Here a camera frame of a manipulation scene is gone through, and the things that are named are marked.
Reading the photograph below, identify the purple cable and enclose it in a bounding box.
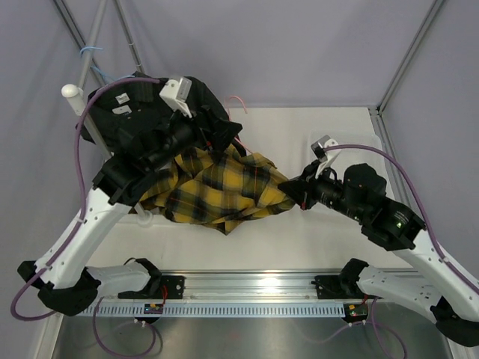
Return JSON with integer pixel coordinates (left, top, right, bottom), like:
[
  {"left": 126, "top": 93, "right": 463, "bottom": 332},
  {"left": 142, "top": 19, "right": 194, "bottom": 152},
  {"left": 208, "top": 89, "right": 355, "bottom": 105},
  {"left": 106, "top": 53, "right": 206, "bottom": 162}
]
[
  {"left": 9, "top": 76, "right": 165, "bottom": 356},
  {"left": 291, "top": 144, "right": 450, "bottom": 356}
]

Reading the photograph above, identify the pink wire hanger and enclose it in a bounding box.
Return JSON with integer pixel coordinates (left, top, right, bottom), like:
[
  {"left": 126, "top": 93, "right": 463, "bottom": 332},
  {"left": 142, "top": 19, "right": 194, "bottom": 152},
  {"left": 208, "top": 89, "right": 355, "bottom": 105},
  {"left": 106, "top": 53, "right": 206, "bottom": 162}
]
[{"left": 224, "top": 95, "right": 251, "bottom": 158}]

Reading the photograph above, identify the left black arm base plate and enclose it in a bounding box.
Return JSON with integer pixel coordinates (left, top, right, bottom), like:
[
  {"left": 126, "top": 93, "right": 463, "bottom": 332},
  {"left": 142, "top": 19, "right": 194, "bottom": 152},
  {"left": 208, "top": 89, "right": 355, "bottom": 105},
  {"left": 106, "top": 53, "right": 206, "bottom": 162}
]
[{"left": 118, "top": 274, "right": 185, "bottom": 299}]

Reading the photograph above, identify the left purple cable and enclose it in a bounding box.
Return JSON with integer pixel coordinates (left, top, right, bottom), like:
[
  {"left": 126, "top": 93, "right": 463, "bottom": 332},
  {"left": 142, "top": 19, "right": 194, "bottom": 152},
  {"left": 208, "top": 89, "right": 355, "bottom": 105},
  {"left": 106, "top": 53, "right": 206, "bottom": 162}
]
[{"left": 9, "top": 76, "right": 165, "bottom": 356}]

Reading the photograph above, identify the white plastic basket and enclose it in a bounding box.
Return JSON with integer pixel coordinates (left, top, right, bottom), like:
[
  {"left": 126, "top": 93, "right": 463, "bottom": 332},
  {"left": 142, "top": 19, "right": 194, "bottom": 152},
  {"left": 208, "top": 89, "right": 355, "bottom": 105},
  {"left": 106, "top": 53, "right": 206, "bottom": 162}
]
[{"left": 305, "top": 130, "right": 387, "bottom": 180}]

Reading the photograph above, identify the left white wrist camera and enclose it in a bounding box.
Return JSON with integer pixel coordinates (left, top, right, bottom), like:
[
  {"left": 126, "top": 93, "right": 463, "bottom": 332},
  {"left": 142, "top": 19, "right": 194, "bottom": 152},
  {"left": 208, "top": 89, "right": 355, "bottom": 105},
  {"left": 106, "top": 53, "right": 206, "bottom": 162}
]
[{"left": 159, "top": 77, "right": 193, "bottom": 118}]

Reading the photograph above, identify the white slotted cable duct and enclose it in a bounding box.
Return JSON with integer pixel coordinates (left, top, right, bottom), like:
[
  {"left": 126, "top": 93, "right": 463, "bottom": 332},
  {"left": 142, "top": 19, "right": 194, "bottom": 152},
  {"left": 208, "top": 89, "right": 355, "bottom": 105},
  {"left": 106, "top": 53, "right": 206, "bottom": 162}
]
[{"left": 80, "top": 302, "right": 345, "bottom": 318}]

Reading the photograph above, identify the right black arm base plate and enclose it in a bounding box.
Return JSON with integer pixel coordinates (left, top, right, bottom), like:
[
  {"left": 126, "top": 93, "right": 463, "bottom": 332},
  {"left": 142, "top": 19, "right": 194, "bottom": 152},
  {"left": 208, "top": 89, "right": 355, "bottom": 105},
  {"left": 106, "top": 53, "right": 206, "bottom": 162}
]
[{"left": 311, "top": 274, "right": 364, "bottom": 300}]

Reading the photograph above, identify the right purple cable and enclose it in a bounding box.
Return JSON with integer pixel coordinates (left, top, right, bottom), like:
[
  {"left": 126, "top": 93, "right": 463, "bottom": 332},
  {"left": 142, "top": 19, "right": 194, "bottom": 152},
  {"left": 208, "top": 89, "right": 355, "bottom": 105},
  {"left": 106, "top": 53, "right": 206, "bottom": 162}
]
[{"left": 291, "top": 144, "right": 450, "bottom": 356}]

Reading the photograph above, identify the yellow plaid flannel shirt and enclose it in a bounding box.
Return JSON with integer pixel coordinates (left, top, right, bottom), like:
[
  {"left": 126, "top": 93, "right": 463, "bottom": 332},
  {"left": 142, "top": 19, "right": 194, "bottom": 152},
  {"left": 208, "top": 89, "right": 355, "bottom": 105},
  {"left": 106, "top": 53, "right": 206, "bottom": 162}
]
[{"left": 141, "top": 146, "right": 295, "bottom": 235}]

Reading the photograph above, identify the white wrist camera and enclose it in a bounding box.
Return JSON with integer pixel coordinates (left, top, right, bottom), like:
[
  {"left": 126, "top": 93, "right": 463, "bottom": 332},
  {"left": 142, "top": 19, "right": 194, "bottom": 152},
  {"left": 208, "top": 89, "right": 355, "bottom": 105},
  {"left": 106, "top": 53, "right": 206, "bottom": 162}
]
[
  {"left": 159, "top": 77, "right": 193, "bottom": 118},
  {"left": 311, "top": 135, "right": 341, "bottom": 179}
]

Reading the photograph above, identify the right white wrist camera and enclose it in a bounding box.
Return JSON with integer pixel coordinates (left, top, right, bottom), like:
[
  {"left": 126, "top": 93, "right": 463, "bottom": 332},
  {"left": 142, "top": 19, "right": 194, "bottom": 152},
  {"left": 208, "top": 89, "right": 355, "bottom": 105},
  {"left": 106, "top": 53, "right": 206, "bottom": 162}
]
[{"left": 311, "top": 135, "right": 341, "bottom": 179}]

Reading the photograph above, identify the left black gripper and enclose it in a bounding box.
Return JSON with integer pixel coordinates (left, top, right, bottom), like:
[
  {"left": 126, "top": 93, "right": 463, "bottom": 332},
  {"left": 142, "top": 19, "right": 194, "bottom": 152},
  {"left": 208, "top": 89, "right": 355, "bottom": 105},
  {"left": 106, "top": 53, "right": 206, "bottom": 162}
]
[{"left": 147, "top": 99, "right": 242, "bottom": 173}]

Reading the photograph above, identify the grey clothes rack pole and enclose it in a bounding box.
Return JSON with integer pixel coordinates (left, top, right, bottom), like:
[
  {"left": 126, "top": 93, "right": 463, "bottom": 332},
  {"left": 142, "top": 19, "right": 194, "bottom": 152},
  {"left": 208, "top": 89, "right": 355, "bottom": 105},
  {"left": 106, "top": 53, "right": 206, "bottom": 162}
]
[{"left": 60, "top": 0, "right": 150, "bottom": 218}]

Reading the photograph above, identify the black pinstripe shirt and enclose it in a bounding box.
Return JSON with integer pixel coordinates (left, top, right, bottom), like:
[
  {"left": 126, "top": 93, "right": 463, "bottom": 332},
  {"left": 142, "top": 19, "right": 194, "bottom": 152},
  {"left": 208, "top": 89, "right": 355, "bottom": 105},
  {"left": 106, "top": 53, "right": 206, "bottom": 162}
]
[{"left": 88, "top": 72, "right": 230, "bottom": 155}]

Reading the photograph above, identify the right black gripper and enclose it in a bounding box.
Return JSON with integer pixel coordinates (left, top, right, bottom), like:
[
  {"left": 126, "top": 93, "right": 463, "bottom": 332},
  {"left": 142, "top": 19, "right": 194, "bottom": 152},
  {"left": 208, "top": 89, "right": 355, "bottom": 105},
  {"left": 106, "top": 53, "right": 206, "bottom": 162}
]
[{"left": 280, "top": 159, "right": 367, "bottom": 223}]

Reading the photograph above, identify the aluminium mounting rail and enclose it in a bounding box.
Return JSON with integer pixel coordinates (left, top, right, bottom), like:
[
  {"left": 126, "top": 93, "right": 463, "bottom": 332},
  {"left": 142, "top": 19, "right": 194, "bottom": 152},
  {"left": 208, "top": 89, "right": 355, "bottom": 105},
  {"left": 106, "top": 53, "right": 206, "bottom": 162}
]
[{"left": 85, "top": 271, "right": 375, "bottom": 300}]

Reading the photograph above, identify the blue wire hanger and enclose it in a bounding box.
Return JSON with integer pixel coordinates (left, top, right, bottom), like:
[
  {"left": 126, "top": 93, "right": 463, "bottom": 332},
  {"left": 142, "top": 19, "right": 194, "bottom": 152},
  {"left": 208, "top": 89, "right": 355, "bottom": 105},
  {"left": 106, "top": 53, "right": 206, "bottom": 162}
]
[{"left": 79, "top": 45, "right": 124, "bottom": 82}]

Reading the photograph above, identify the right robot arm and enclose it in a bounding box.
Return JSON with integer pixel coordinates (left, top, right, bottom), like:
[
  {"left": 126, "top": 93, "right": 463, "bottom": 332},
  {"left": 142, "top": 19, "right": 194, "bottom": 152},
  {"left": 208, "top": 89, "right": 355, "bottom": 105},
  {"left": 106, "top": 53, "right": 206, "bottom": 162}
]
[{"left": 279, "top": 162, "right": 478, "bottom": 347}]

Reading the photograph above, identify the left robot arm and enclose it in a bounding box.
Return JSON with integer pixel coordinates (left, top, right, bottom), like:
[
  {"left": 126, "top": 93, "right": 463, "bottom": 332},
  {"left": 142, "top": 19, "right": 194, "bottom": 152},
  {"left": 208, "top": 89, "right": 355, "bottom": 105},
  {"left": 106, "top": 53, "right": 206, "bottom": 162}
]
[{"left": 17, "top": 105, "right": 242, "bottom": 316}]

